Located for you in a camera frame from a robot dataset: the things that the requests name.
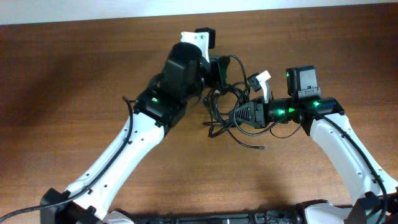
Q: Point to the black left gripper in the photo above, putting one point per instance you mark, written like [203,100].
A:
[216,66]

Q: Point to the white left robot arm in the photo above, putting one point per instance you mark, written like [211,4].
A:
[156,110]

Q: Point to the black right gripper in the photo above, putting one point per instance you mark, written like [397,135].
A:
[259,115]

